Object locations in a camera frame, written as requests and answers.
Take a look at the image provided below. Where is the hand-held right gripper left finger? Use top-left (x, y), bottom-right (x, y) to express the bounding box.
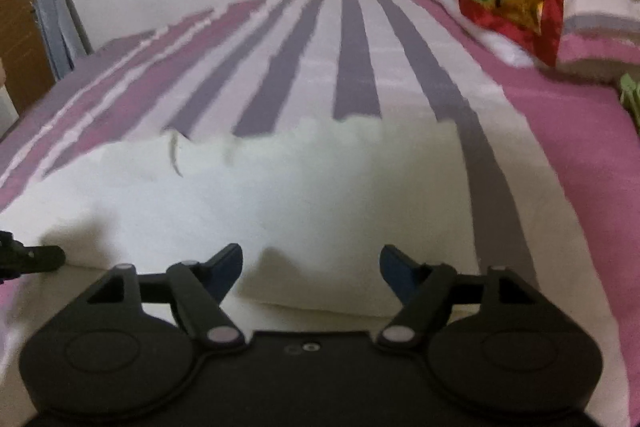
top-left (87, 243), bottom-right (247, 350)

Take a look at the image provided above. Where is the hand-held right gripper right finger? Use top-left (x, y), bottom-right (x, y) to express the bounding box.
top-left (376, 244), bottom-right (540, 351)

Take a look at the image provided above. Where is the green cloth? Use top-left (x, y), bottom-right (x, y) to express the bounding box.
top-left (618, 74), bottom-right (640, 128)

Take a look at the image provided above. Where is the white folded blanket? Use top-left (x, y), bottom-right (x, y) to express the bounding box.
top-left (420, 0), bottom-right (537, 68)

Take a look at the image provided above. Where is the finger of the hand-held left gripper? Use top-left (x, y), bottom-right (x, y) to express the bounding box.
top-left (0, 230), bottom-right (67, 284)

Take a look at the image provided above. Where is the brown wooden cabinet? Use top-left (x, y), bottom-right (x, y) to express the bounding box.
top-left (0, 0), bottom-right (57, 114)

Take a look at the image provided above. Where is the white knitted small garment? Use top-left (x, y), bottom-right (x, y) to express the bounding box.
top-left (0, 117), bottom-right (483, 323)

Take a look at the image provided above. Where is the striped pink purple bed sheet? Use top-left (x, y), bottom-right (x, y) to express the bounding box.
top-left (0, 0), bottom-right (640, 427)

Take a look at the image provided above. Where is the pink striped pillow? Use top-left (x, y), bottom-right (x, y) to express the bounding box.
top-left (556, 0), bottom-right (640, 84)

